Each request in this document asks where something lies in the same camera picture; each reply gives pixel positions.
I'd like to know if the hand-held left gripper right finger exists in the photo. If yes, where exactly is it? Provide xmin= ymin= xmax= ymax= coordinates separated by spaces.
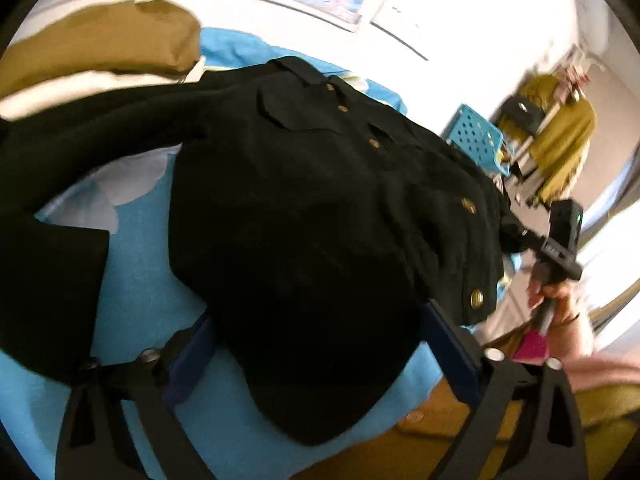
xmin=419 ymin=299 xmax=590 ymax=480

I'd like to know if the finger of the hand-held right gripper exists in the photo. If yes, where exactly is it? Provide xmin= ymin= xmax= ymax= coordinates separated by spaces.
xmin=500 ymin=210 xmax=538 ymax=253

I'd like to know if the pink object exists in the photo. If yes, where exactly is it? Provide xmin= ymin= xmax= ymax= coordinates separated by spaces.
xmin=512 ymin=329 xmax=552 ymax=365

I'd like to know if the blue perforated plastic basket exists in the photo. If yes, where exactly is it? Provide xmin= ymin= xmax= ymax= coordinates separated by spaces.
xmin=445 ymin=104 xmax=511 ymax=177

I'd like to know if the olive folded garment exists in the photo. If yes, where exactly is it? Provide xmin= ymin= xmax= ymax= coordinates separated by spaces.
xmin=0 ymin=0 xmax=202 ymax=98

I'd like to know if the cream folded garment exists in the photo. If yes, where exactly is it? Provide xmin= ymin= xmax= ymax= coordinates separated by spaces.
xmin=0 ymin=57 xmax=206 ymax=121

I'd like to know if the person's right forearm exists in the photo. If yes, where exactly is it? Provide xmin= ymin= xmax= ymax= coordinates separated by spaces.
xmin=550 ymin=305 xmax=603 ymax=361

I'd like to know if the black jacket with gold buttons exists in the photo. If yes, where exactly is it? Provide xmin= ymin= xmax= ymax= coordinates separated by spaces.
xmin=0 ymin=56 xmax=526 ymax=447

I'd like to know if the blue printed bed sheet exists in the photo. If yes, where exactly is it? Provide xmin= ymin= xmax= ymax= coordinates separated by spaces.
xmin=0 ymin=27 xmax=501 ymax=480

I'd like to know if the hanging mustard garment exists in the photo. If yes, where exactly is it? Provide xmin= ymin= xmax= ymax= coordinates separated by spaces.
xmin=517 ymin=74 xmax=597 ymax=206

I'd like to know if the black handbag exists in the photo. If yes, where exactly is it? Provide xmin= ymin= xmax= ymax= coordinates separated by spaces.
xmin=495 ymin=96 xmax=545 ymax=136

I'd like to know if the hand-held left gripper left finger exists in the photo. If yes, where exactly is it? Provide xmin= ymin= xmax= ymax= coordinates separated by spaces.
xmin=54 ymin=310 xmax=218 ymax=480

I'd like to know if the person's mustard clothing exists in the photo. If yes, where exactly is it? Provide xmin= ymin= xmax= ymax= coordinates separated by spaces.
xmin=300 ymin=370 xmax=640 ymax=480

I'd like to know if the person's right hand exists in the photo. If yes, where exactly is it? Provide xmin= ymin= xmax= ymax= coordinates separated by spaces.
xmin=529 ymin=280 xmax=582 ymax=327

